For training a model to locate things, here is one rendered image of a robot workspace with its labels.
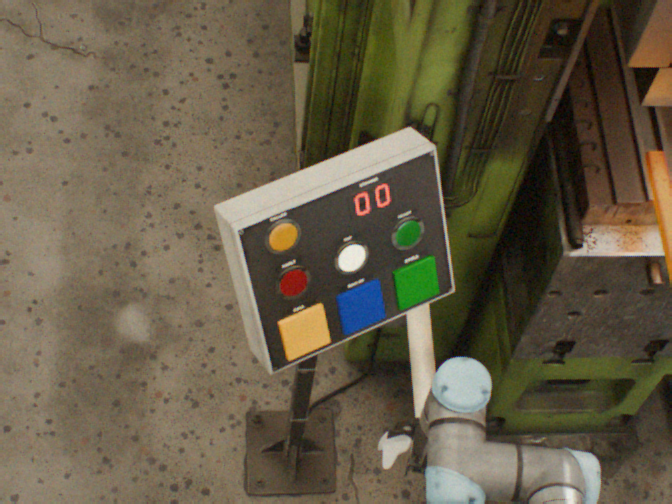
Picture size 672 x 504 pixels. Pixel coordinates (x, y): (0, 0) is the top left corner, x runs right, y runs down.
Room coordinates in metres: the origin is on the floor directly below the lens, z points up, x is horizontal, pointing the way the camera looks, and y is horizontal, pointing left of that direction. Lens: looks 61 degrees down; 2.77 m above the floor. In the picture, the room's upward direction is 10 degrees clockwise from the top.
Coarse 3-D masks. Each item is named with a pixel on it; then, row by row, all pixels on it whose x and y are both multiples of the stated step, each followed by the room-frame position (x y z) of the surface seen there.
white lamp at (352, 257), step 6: (354, 246) 0.94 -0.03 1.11; (360, 246) 0.94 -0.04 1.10; (342, 252) 0.93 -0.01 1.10; (348, 252) 0.93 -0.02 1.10; (354, 252) 0.93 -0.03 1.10; (360, 252) 0.94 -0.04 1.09; (342, 258) 0.92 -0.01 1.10; (348, 258) 0.92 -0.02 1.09; (354, 258) 0.93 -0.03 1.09; (360, 258) 0.93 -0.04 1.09; (342, 264) 0.91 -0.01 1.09; (348, 264) 0.92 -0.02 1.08; (354, 264) 0.92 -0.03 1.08; (360, 264) 0.93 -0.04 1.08; (348, 270) 0.91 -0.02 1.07
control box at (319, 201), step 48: (384, 144) 1.09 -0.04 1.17; (432, 144) 1.09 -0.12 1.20; (288, 192) 0.97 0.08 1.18; (336, 192) 0.97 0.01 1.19; (384, 192) 1.01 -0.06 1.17; (432, 192) 1.04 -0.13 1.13; (240, 240) 0.87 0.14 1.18; (336, 240) 0.93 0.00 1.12; (384, 240) 0.97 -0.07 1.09; (432, 240) 1.00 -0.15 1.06; (240, 288) 0.86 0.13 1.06; (336, 288) 0.89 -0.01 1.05; (384, 288) 0.92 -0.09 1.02; (336, 336) 0.85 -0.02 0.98
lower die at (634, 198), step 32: (608, 32) 1.54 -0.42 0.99; (576, 64) 1.46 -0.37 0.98; (608, 64) 1.47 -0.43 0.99; (576, 96) 1.39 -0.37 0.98; (608, 96) 1.40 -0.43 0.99; (576, 128) 1.32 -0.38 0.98; (608, 128) 1.33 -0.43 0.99; (576, 160) 1.27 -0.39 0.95; (608, 160) 1.26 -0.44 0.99; (640, 160) 1.27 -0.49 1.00; (608, 192) 1.20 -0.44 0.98; (640, 192) 1.21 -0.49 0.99
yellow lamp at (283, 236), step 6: (276, 228) 0.90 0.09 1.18; (282, 228) 0.91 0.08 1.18; (288, 228) 0.91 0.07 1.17; (294, 228) 0.92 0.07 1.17; (276, 234) 0.90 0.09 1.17; (282, 234) 0.90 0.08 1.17; (288, 234) 0.91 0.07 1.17; (294, 234) 0.91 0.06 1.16; (270, 240) 0.89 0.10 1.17; (276, 240) 0.89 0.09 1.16; (282, 240) 0.90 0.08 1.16; (288, 240) 0.90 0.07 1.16; (294, 240) 0.90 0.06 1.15; (276, 246) 0.89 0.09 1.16; (282, 246) 0.89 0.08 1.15; (288, 246) 0.90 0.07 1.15
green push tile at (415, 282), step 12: (408, 264) 0.96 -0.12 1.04; (420, 264) 0.97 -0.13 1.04; (432, 264) 0.97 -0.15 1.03; (396, 276) 0.94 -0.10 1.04; (408, 276) 0.95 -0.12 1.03; (420, 276) 0.95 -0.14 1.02; (432, 276) 0.96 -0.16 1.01; (396, 288) 0.93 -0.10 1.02; (408, 288) 0.94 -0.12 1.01; (420, 288) 0.94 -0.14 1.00; (432, 288) 0.95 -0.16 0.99; (396, 300) 0.92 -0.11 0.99; (408, 300) 0.92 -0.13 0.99; (420, 300) 0.93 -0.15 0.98
